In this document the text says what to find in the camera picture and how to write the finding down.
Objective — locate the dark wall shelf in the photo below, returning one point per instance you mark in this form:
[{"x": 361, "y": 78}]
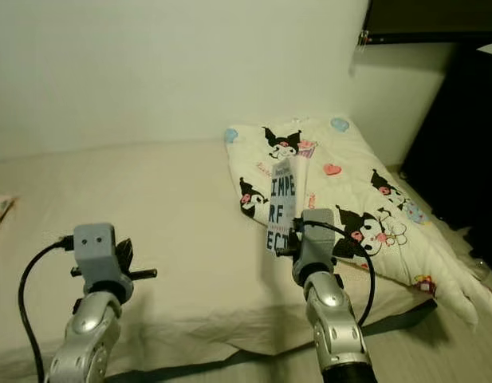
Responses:
[{"x": 437, "y": 17}]

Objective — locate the cream cartoon print blanket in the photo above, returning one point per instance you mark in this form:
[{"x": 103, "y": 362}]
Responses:
[{"x": 413, "y": 247}]

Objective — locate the white printed paper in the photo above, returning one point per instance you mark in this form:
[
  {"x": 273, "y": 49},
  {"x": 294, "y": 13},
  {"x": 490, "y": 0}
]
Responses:
[{"x": 490, "y": 49}]

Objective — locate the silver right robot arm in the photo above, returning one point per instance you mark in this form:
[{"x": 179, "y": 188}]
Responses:
[{"x": 337, "y": 331}]

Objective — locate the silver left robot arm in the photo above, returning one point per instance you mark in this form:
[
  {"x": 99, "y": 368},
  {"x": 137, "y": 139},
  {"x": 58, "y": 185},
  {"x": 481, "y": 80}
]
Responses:
[{"x": 90, "y": 339}]

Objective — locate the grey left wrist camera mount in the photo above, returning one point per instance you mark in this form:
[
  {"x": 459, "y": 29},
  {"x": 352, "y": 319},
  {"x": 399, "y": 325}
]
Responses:
[{"x": 96, "y": 251}]

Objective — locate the mattress with beige sheet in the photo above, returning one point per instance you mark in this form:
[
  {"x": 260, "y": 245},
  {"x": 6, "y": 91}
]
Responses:
[{"x": 158, "y": 199}]

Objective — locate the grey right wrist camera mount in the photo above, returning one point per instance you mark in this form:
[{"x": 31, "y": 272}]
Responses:
[{"x": 317, "y": 243}]

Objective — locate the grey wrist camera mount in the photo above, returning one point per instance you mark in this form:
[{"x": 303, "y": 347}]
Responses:
[
  {"x": 317, "y": 243},
  {"x": 96, "y": 251}
]

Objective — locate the white book with blue letters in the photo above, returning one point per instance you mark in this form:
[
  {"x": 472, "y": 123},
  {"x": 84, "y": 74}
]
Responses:
[{"x": 281, "y": 195}]

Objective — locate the black cabinet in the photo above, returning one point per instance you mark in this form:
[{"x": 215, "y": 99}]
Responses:
[{"x": 469, "y": 144}]

